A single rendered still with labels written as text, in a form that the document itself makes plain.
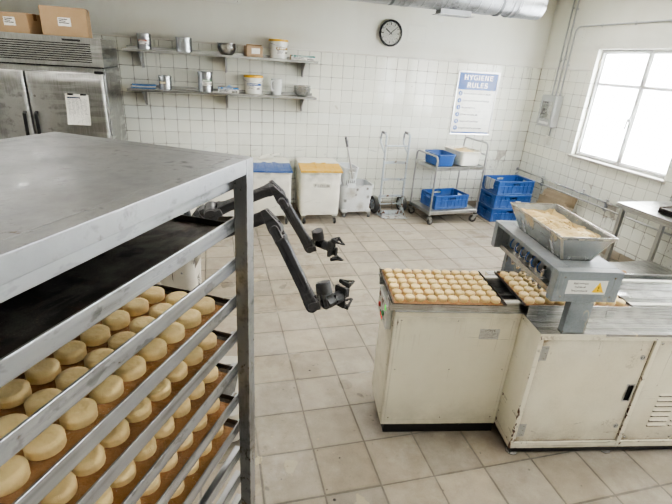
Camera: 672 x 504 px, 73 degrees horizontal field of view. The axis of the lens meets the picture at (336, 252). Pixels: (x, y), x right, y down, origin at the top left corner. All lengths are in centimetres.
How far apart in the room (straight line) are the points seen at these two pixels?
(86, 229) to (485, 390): 249
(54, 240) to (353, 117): 601
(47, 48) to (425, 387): 462
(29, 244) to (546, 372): 242
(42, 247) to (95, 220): 7
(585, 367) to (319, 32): 494
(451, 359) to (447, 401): 29
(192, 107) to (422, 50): 312
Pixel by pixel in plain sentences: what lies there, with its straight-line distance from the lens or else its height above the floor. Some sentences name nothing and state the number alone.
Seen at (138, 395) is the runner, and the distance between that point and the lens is 80.
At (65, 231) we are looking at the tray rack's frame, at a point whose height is 182.
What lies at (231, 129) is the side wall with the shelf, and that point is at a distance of 620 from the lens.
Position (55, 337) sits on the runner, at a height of 168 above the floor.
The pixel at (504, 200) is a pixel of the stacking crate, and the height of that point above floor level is 33.
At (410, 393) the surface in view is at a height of 31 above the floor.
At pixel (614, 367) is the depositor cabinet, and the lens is 282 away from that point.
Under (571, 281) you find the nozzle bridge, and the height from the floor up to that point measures 113.
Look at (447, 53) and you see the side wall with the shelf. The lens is 689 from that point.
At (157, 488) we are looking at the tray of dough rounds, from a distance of 104.
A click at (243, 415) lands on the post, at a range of 121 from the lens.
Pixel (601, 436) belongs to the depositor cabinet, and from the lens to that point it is 312.
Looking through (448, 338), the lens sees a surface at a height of 68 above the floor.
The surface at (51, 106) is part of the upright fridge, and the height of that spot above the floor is 140.
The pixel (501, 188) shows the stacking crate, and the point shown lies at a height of 51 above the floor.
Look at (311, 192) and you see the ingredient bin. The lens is 582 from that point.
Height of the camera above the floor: 200
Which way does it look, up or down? 23 degrees down
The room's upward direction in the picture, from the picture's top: 4 degrees clockwise
